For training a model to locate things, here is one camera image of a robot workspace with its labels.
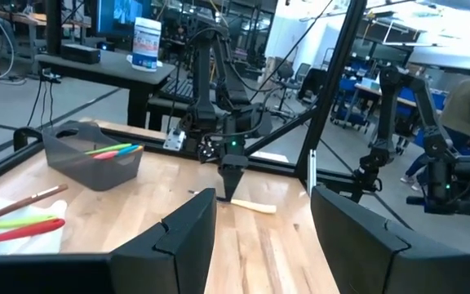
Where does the brown wooden spoon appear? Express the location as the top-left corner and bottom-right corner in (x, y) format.
(0, 183), (69, 230)

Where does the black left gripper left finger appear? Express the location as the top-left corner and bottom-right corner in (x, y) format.
(109, 187), (219, 294)

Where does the cream-handled steel knife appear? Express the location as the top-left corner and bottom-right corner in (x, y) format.
(188, 189), (277, 215)

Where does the white plastic bin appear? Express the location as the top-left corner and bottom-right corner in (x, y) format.
(0, 188), (68, 256)

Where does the light green silicone spoon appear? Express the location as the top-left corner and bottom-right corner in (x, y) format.
(0, 215), (59, 234)

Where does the thin black cable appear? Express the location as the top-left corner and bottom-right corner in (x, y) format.
(25, 75), (44, 127)
(47, 77), (55, 128)

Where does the person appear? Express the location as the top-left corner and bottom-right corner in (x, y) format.
(400, 63), (470, 193)

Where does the pink silicone spatula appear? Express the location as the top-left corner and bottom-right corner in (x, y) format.
(92, 149), (120, 160)

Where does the computer monitor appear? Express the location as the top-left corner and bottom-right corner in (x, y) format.
(95, 0), (153, 38)

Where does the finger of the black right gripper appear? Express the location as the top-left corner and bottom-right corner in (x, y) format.
(232, 166), (248, 202)
(219, 167), (234, 202)

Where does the blue silicone spatula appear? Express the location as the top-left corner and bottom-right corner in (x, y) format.
(116, 144), (141, 157)

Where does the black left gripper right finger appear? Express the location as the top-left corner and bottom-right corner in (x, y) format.
(310, 185), (470, 294)

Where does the red silicone spoon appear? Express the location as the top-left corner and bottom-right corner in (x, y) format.
(0, 218), (66, 249)

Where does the green silicone spatula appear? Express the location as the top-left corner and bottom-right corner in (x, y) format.
(83, 142), (133, 156)

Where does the black office chair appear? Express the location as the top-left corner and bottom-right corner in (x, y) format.
(269, 60), (313, 123)

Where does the black aluminium table frame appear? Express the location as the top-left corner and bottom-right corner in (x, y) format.
(0, 0), (383, 205)

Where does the white wipes canister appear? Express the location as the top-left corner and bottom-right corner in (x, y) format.
(126, 16), (163, 74)

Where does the black computer keyboard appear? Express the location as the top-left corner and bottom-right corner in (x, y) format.
(163, 76), (197, 104)

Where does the blue storage cart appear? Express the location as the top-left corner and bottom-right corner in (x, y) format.
(329, 75), (383, 131)

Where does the grey desk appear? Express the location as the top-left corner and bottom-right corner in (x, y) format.
(34, 48), (219, 131)

